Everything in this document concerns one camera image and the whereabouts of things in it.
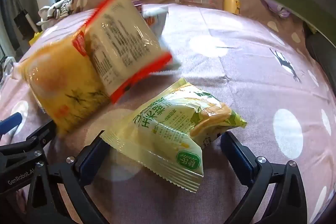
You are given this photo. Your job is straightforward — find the purple plastic bag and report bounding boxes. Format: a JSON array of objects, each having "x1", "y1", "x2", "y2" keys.
[{"x1": 257, "y1": 0, "x2": 292, "y2": 17}]

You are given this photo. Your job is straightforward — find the light green snack packet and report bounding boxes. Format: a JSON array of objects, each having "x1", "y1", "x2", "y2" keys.
[{"x1": 100, "y1": 77, "x2": 248, "y2": 192}]

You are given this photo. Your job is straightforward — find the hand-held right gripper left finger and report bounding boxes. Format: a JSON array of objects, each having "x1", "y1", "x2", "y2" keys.
[{"x1": 26, "y1": 130, "x2": 112, "y2": 224}]

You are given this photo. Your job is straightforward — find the striped cloth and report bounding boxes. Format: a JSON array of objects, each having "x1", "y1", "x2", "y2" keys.
[{"x1": 37, "y1": 0, "x2": 74, "y2": 28}]

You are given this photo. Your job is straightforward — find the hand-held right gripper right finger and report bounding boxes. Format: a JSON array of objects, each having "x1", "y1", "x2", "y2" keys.
[{"x1": 220, "y1": 132, "x2": 307, "y2": 224}]

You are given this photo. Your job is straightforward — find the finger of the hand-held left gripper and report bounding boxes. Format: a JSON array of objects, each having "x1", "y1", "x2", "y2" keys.
[
  {"x1": 25, "y1": 119, "x2": 58, "y2": 153},
  {"x1": 0, "y1": 112, "x2": 22, "y2": 136}
]

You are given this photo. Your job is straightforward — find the yellow bags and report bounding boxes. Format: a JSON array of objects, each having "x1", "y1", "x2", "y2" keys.
[{"x1": 29, "y1": 32, "x2": 42, "y2": 46}]

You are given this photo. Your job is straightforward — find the cream red-edged snack packet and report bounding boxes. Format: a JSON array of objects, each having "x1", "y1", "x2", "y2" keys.
[{"x1": 79, "y1": 0, "x2": 174, "y2": 104}]

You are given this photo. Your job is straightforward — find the white snack packet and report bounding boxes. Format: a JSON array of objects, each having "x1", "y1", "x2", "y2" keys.
[{"x1": 131, "y1": 0, "x2": 183, "y2": 73}]

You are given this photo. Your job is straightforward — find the pink polka dot bedsheet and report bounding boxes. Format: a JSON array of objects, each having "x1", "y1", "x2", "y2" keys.
[{"x1": 0, "y1": 2, "x2": 336, "y2": 224}]

